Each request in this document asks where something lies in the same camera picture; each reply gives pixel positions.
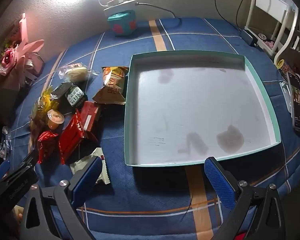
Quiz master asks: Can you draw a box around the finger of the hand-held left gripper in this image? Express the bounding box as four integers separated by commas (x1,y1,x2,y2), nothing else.
15,149,38,174
0,159,11,182

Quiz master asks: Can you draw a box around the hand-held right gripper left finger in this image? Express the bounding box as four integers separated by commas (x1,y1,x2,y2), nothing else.
19,156,103,240

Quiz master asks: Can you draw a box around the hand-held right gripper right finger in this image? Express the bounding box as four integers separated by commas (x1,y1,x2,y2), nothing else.
204,156,290,240

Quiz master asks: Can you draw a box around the white zigzag edge packet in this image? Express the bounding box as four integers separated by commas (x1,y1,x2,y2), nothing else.
69,147,110,185

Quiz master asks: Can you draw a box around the small red snack packet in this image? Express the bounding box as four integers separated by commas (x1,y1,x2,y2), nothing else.
36,131,59,165

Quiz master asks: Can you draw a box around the large red snack packet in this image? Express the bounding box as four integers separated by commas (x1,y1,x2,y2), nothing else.
58,112,98,165

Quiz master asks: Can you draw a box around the yellow snack packet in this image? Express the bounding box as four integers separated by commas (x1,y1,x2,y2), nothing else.
30,85,60,130

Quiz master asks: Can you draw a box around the brown red snack packet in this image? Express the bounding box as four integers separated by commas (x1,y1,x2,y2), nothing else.
80,101,102,133

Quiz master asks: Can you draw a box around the round green cracker packet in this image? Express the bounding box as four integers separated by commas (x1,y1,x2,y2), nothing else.
65,85,88,108

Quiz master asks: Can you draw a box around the shallow teal cardboard box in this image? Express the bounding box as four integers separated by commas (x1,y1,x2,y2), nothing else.
124,51,281,167

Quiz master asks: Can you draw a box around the bun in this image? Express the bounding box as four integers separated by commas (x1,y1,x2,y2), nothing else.
58,62,99,83

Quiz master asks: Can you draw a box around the clear plastic wrapper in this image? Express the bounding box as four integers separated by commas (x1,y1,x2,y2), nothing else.
0,127,13,159

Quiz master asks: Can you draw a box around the orange jelly cup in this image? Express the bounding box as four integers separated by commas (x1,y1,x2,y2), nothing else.
46,109,65,129

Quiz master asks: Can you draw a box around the blue plaid blanket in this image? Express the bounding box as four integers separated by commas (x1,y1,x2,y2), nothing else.
9,17,300,240

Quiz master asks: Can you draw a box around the grey green snack packet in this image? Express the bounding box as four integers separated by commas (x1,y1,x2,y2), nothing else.
51,82,73,99

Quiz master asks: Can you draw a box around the orange snack packet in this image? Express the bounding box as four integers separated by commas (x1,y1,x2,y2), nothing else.
92,66,129,105

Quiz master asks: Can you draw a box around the pink flower box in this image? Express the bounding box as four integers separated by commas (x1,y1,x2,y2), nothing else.
0,14,45,85

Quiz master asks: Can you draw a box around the yellow tape roll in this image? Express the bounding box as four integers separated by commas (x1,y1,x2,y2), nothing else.
275,59,292,72

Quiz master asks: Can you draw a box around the grey power adapter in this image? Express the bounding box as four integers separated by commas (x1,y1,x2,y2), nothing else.
240,29,259,47

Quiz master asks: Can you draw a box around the teal cube box pink pattern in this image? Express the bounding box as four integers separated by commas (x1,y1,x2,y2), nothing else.
107,10,137,37

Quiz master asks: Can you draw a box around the white power strip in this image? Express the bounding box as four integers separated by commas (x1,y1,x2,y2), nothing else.
104,0,137,12

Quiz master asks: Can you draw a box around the white shelf rack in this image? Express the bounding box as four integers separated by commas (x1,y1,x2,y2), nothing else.
244,0,300,63

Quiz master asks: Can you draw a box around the black power strip cable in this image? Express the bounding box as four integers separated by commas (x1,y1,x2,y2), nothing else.
136,2,182,27

